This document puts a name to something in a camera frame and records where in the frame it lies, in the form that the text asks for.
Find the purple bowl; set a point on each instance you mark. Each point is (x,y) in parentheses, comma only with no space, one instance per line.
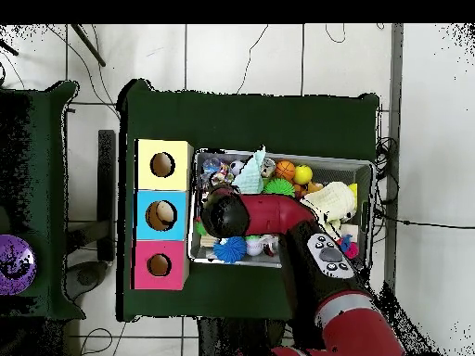
(15,265)

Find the silver drink can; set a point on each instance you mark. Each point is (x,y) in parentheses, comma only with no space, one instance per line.
(268,167)

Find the cream waffle cloth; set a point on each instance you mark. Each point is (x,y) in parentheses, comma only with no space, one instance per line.
(334,200)

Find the large blue spiky ball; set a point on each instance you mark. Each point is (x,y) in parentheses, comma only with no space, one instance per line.
(230,250)

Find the green side table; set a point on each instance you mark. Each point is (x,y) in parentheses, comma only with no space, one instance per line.
(30,170)

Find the small orange basketball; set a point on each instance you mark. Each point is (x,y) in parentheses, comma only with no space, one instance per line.
(285,170)

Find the small soccer ball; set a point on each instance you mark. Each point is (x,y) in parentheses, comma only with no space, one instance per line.
(237,167)

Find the black rod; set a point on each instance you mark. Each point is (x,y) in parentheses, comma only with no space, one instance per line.
(89,46)

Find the wooden three-hole box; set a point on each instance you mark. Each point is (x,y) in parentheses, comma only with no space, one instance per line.
(163,189)

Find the green spiky ball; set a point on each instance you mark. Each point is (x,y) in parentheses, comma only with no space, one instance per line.
(279,186)

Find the mint green waffle cloth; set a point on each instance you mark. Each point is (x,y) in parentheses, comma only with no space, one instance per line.
(251,179)

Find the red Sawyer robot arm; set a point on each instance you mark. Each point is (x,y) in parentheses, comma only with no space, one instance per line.
(260,215)

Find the black panel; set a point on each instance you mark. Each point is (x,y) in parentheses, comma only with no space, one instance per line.
(107,193)

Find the clear mesh bin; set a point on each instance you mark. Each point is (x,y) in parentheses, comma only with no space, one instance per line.
(364,178)

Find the yellow ball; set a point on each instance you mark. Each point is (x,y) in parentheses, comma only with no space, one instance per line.
(303,175)

